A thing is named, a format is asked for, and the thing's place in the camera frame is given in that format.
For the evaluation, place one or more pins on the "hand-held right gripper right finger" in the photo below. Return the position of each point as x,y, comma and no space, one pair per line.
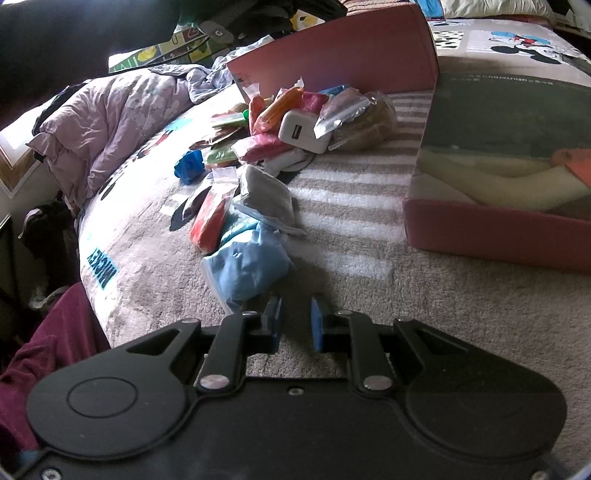
317,325

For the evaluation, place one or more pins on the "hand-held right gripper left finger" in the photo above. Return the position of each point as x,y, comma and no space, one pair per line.
274,323

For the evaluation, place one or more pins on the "blue clay bag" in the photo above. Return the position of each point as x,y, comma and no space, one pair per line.
251,263

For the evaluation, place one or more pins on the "pink box lid with photo print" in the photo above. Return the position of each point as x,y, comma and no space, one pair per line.
503,152

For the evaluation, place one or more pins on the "pink cardboard box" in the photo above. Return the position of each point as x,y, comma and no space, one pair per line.
351,50

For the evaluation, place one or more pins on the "red clay bag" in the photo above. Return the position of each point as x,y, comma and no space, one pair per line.
210,221

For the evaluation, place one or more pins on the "grey clay bag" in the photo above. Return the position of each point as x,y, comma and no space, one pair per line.
268,196

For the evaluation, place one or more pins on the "green clay bag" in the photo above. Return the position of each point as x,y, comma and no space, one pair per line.
222,156

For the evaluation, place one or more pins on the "pink clay bag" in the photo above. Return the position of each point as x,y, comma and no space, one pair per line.
258,147

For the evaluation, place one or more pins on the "blue plastic toy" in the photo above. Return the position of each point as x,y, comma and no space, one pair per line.
189,167

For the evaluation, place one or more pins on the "white power adapter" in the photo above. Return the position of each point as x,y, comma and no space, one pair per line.
302,131

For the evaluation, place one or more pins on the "brown clay bag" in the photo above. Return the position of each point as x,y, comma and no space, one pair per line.
369,122

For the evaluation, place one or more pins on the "silver foil packet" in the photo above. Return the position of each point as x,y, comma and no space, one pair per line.
339,113

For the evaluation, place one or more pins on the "orange clay bag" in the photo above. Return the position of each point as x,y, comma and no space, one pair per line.
277,107

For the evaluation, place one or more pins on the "person's maroon clothing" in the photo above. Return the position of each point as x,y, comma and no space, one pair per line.
51,350

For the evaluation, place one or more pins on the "dark cloth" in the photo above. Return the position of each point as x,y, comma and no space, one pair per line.
48,230

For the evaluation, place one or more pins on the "purple quilt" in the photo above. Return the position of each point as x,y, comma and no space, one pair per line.
115,124

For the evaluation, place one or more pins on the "pale crumpled clothes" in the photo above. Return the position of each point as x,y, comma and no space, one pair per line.
203,78

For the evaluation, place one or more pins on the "folded pink striped blankets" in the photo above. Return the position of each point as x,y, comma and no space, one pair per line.
383,5

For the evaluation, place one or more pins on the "blue cloth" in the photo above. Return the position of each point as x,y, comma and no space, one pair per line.
429,6

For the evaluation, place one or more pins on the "white pillow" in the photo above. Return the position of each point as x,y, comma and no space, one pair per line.
494,7

